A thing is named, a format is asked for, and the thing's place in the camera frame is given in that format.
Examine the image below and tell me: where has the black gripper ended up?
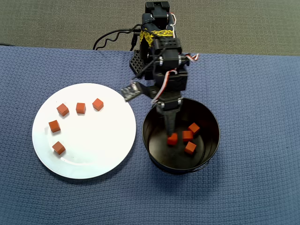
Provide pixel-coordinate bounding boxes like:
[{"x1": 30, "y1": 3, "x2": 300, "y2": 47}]
[{"x1": 152, "y1": 70, "x2": 188, "y2": 139}]

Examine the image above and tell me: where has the red cube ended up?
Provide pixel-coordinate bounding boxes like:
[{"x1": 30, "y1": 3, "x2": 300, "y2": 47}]
[
  {"x1": 182, "y1": 130, "x2": 194, "y2": 143},
  {"x1": 92, "y1": 98, "x2": 105, "y2": 112},
  {"x1": 48, "y1": 120, "x2": 61, "y2": 134},
  {"x1": 184, "y1": 141, "x2": 197, "y2": 155},
  {"x1": 187, "y1": 122, "x2": 201, "y2": 135},
  {"x1": 75, "y1": 102, "x2": 87, "y2": 114},
  {"x1": 166, "y1": 133, "x2": 179, "y2": 146},
  {"x1": 56, "y1": 103, "x2": 70, "y2": 117},
  {"x1": 52, "y1": 141, "x2": 66, "y2": 156}
]

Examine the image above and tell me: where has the white round plate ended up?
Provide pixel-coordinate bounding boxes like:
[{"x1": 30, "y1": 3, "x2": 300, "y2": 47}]
[{"x1": 31, "y1": 82, "x2": 137, "y2": 180}]

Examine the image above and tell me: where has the black metal bucket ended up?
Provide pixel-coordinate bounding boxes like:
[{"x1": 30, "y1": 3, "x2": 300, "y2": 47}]
[{"x1": 142, "y1": 97, "x2": 221, "y2": 175}]

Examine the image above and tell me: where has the blue woven tablecloth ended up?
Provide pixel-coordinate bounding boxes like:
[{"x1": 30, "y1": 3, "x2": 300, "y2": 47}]
[{"x1": 0, "y1": 45, "x2": 300, "y2": 225}]

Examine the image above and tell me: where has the red white servo wire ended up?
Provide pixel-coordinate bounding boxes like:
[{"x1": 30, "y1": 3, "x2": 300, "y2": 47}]
[{"x1": 151, "y1": 69, "x2": 179, "y2": 105}]

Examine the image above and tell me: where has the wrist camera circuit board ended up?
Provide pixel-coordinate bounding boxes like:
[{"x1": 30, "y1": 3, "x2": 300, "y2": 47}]
[{"x1": 121, "y1": 81, "x2": 141, "y2": 102}]

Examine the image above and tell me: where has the thin black cable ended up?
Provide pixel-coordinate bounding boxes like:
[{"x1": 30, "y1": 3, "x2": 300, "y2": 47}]
[{"x1": 96, "y1": 29, "x2": 141, "y2": 51}]

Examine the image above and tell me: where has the thick black cable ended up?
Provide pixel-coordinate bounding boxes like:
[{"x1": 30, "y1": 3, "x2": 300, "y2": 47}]
[{"x1": 93, "y1": 23, "x2": 143, "y2": 51}]

